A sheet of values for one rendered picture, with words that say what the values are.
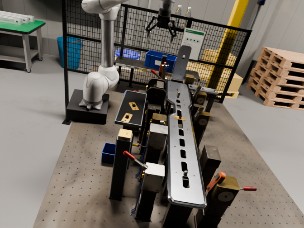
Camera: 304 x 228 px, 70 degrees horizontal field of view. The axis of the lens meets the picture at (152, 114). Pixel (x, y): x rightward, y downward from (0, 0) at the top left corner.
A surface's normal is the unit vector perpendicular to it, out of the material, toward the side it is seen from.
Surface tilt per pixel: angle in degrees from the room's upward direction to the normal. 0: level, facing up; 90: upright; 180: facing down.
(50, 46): 90
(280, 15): 90
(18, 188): 0
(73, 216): 0
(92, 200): 0
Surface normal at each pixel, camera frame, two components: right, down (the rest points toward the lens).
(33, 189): 0.18, -0.83
